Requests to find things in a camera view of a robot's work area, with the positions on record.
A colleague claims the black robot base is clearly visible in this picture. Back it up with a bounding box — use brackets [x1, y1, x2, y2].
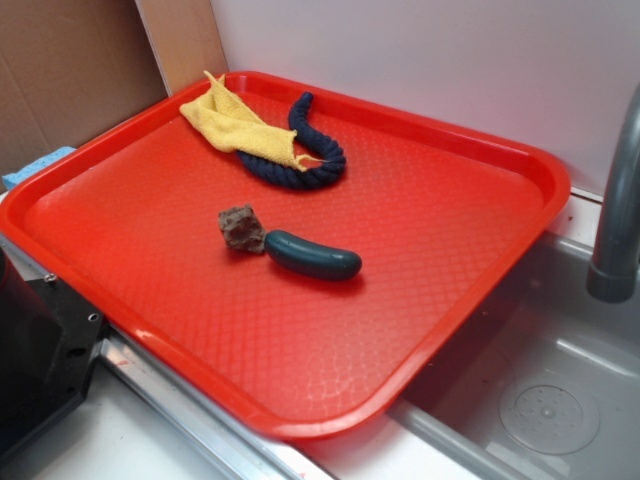
[1, 253, 107, 464]

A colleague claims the green plastic pickle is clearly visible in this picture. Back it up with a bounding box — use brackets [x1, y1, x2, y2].
[264, 230, 363, 281]

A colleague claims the brown sponge chunk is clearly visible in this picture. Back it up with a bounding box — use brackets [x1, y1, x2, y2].
[218, 204, 266, 255]

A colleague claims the red plastic tray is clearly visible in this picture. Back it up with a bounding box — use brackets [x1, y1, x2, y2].
[1, 80, 570, 440]

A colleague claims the yellow cloth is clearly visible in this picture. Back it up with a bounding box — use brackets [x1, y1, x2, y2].
[179, 71, 321, 172]

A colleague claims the grey toy sink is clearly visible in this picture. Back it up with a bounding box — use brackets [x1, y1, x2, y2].
[100, 191, 639, 479]

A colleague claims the sink drain cover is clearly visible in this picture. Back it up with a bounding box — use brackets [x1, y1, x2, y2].
[499, 374, 600, 455]

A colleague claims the grey faucet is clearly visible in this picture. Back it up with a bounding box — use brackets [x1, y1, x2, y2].
[586, 91, 639, 303]

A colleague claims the brown cardboard panel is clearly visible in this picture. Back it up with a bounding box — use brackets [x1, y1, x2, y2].
[1, 1, 227, 174]

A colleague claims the blue sponge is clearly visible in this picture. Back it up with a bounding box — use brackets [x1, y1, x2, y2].
[1, 146, 75, 191]

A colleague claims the navy blue rope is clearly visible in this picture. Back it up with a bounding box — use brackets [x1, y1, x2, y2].
[234, 91, 348, 191]

